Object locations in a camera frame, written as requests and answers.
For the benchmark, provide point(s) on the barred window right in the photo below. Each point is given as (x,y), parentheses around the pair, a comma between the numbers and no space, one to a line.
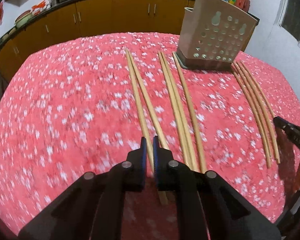
(291,18)

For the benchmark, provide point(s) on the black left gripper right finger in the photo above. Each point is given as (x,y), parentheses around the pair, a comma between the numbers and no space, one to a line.
(207,206)

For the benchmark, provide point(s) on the green bowl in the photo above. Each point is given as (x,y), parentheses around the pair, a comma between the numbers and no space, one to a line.
(23,18)

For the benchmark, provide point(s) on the lower wooden kitchen cabinets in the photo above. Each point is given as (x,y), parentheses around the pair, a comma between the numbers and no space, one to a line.
(90,18)

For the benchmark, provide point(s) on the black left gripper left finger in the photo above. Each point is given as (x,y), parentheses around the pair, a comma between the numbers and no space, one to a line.
(91,207)

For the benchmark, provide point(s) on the red floral tablecloth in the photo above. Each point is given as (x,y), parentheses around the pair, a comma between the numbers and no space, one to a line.
(70,109)

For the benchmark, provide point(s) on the beige perforated utensil holder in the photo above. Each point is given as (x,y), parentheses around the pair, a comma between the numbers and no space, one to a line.
(212,34)

